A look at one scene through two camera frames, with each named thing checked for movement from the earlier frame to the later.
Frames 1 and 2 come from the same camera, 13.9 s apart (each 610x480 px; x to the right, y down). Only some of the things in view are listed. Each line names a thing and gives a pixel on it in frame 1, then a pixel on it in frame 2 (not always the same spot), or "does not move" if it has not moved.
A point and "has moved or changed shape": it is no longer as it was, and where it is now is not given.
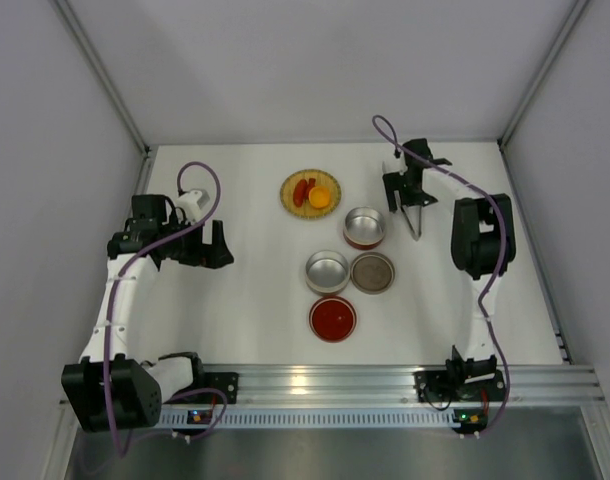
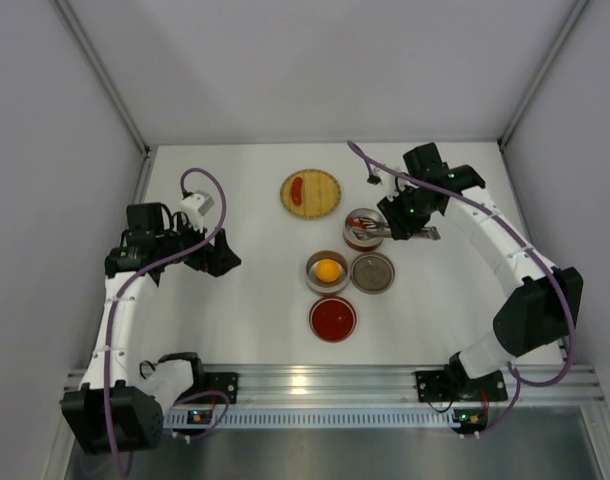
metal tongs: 414,217 has moved or changed shape
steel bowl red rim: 364,228 does not move
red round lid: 332,319 does not move
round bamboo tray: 310,194 does not move
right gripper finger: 392,182 -> 400,230
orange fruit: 319,197 -> 327,270
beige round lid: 373,273 does not move
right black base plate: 436,387 does not move
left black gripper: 201,248 does not move
